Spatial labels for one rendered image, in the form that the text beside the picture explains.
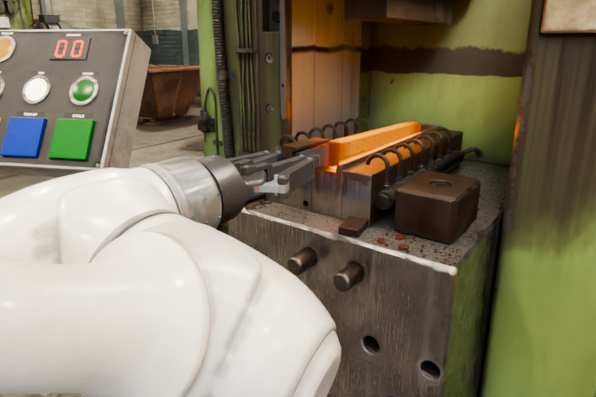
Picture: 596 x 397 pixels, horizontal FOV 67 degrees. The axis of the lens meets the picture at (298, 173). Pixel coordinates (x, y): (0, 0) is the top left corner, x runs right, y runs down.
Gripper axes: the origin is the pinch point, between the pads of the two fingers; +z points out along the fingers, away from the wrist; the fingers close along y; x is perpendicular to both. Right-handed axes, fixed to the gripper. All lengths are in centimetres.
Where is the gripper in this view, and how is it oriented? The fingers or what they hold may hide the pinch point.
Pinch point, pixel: (307, 157)
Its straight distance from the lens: 63.4
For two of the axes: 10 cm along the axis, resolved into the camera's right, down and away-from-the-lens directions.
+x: -0.1, -9.6, -2.8
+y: 8.1, 1.6, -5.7
